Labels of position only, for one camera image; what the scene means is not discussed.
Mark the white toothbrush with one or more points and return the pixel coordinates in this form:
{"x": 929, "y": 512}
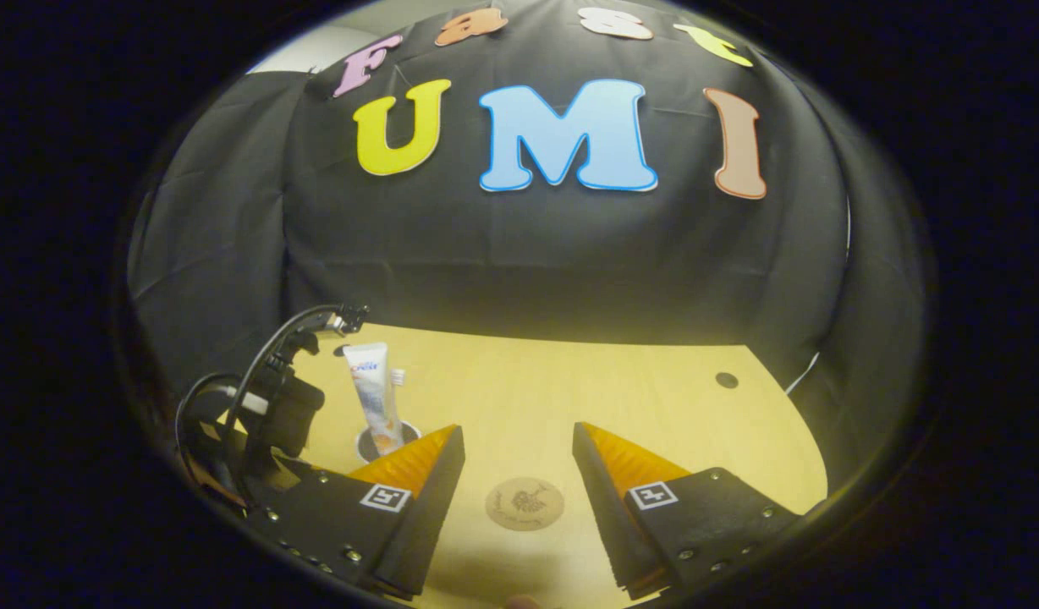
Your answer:
{"x": 398, "y": 381}

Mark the white toothpaste tube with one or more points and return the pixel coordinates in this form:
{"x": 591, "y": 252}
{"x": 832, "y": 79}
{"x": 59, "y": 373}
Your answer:
{"x": 371, "y": 389}

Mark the round wooden coaster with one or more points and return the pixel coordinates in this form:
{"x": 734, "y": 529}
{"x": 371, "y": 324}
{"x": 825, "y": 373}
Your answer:
{"x": 524, "y": 504}

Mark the black backdrop cloth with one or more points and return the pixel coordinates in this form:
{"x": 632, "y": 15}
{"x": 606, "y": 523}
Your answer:
{"x": 528, "y": 254}

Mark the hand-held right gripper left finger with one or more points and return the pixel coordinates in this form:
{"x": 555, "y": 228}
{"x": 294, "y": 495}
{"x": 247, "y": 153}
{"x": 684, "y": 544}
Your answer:
{"x": 431, "y": 516}

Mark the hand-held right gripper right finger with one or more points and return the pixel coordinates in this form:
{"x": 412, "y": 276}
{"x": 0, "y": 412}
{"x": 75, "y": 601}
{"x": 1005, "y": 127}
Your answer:
{"x": 608, "y": 507}

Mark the wooden desktop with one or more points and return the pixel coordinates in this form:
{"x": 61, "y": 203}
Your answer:
{"x": 570, "y": 389}

